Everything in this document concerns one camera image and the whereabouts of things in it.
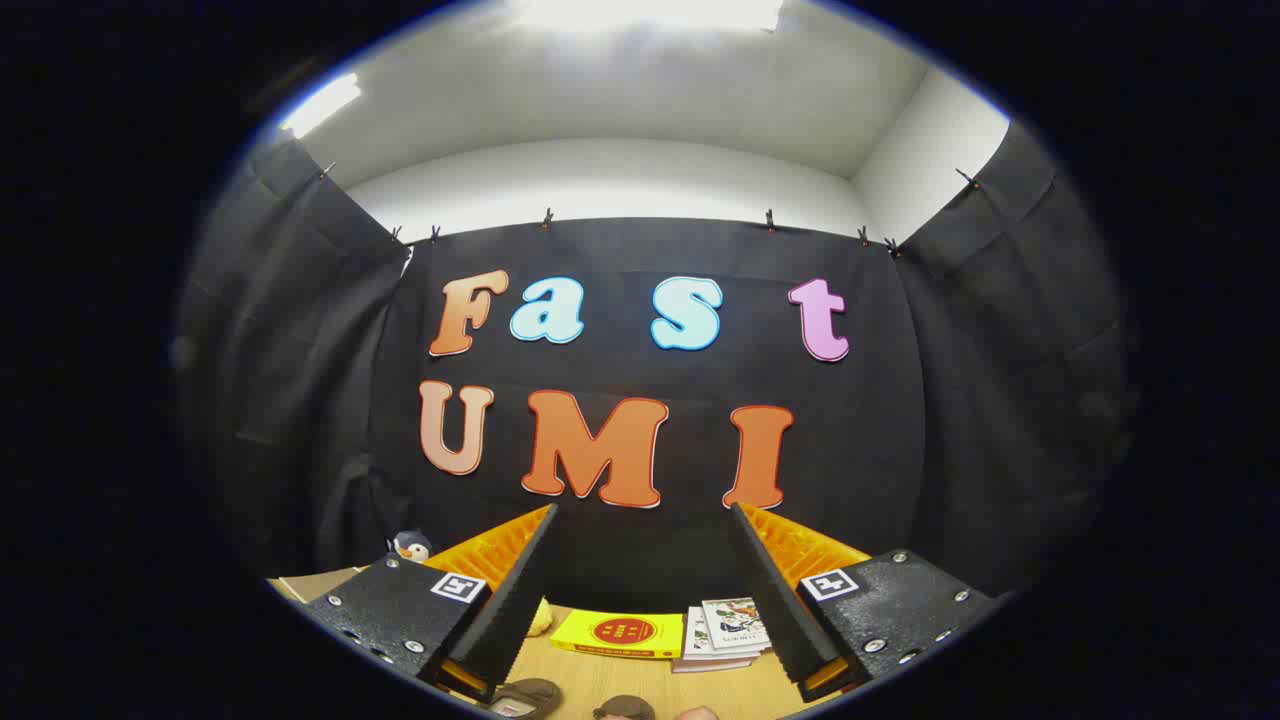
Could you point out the blue white penguin plush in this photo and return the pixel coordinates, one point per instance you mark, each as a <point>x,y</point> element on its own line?
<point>411,547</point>

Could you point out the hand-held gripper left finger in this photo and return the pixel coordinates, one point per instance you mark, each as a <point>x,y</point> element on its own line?
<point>520,600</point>

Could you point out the ceiling light panel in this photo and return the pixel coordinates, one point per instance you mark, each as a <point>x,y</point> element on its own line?
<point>650,10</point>
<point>322,105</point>

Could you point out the yellow book with red circle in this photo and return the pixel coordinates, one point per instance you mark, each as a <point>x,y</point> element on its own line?
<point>620,632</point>

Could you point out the row of black cloth clips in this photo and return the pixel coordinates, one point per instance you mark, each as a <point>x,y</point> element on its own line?
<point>547,219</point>

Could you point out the brown fuzzy shoe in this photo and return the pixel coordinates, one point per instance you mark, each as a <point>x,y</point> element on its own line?
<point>528,692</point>
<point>624,709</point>

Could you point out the white book with brown spine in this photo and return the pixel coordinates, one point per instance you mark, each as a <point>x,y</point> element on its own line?
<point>700,655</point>

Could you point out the yellow bread-shaped plush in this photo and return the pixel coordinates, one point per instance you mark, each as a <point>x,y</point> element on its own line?
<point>541,620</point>

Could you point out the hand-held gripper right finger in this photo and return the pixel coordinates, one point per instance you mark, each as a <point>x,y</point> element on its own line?
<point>775,600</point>

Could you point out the white illustrated book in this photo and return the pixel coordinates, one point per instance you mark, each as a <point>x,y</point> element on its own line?
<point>735,622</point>

